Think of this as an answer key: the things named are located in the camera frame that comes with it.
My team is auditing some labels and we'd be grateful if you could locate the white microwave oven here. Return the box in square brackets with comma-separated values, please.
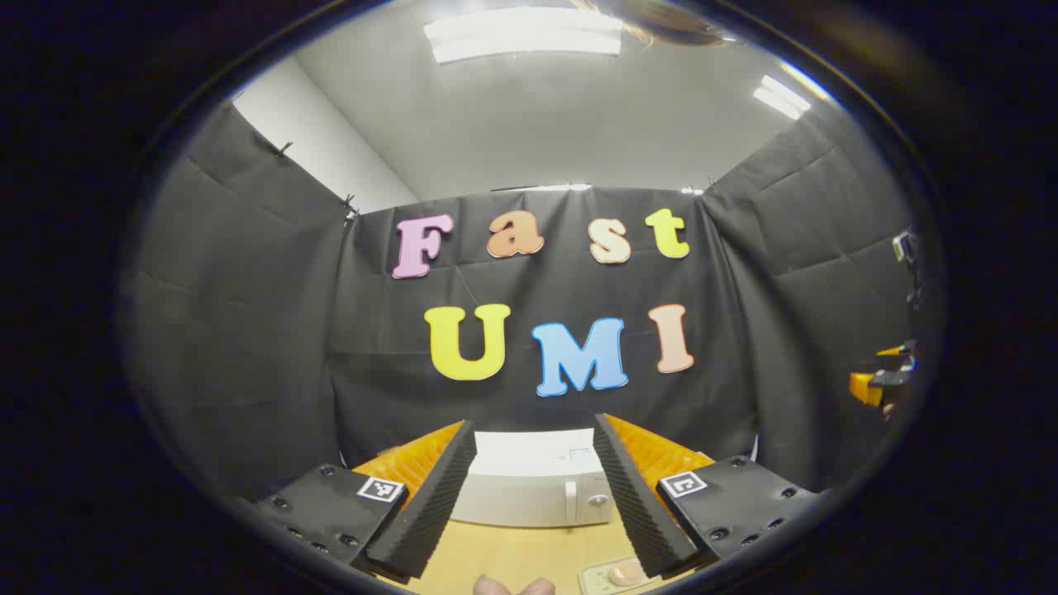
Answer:
[450, 430, 617, 528]

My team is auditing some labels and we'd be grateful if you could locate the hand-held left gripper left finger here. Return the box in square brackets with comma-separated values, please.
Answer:
[252, 420, 479, 583]

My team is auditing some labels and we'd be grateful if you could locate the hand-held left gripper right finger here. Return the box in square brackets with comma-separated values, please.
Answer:
[593, 413, 819, 579]

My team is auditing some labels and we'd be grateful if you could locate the pale green tray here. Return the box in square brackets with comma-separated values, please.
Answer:
[577, 558, 662, 595]

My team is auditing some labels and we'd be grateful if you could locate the small ceiling light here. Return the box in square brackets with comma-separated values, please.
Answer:
[752, 74, 813, 121]

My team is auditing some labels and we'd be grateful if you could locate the long ceiling light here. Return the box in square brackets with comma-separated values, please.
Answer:
[424, 7, 623, 64]

